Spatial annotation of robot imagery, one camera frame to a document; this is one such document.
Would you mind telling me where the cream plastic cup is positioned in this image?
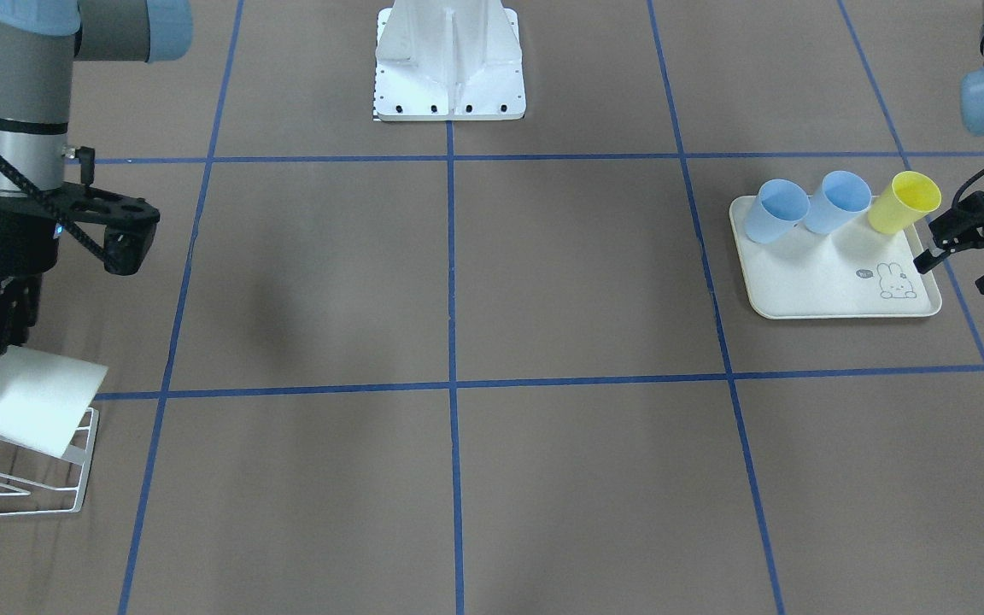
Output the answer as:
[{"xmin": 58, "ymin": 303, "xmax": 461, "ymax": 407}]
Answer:
[{"xmin": 0, "ymin": 346, "xmax": 107, "ymax": 459}]

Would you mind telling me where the yellow plastic cup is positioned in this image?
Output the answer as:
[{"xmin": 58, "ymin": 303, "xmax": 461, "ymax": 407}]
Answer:
[{"xmin": 867, "ymin": 170, "xmax": 942, "ymax": 235}]

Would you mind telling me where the blue plastic cup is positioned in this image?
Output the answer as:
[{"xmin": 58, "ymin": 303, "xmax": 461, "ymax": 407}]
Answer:
[
  {"xmin": 743, "ymin": 179, "xmax": 810, "ymax": 244},
  {"xmin": 803, "ymin": 170, "xmax": 872, "ymax": 235}
]

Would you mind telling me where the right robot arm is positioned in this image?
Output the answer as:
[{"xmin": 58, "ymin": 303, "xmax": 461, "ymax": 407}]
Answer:
[{"xmin": 0, "ymin": 1, "xmax": 194, "ymax": 357}]

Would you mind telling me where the white plastic tray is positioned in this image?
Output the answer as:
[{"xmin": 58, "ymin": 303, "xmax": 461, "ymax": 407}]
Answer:
[{"xmin": 728, "ymin": 196, "xmax": 944, "ymax": 320}]

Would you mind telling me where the white wire cup rack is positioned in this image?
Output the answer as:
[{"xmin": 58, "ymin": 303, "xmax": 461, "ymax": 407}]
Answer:
[{"xmin": 0, "ymin": 407, "xmax": 99, "ymax": 518}]

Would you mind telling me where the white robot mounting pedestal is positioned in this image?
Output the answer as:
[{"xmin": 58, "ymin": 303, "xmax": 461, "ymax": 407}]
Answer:
[{"xmin": 372, "ymin": 1, "xmax": 527, "ymax": 122}]

